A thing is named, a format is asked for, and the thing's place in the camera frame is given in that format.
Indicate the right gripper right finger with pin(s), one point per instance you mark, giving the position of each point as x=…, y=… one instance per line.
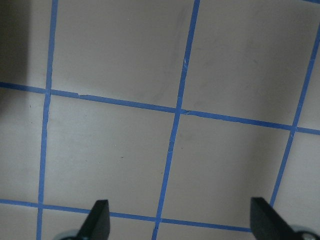
x=266, y=223

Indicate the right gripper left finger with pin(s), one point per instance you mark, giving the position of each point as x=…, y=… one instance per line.
x=97, y=224

